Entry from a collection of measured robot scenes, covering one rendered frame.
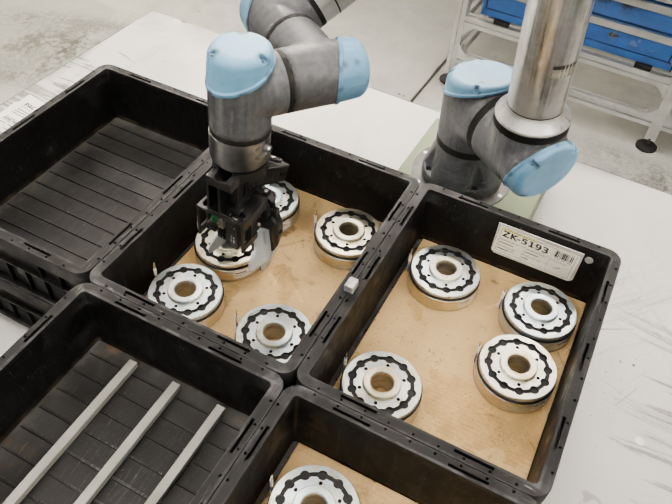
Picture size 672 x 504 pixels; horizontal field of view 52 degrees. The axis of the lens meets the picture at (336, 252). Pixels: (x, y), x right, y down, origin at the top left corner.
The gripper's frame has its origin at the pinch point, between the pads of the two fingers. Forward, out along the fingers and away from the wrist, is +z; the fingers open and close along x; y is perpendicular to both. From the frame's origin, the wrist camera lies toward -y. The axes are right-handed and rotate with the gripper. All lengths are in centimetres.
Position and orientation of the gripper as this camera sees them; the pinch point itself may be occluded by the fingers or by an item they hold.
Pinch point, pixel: (249, 253)
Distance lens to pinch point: 102.3
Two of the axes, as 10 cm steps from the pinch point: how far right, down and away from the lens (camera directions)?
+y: -4.5, 6.2, -6.4
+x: 8.9, 3.9, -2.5
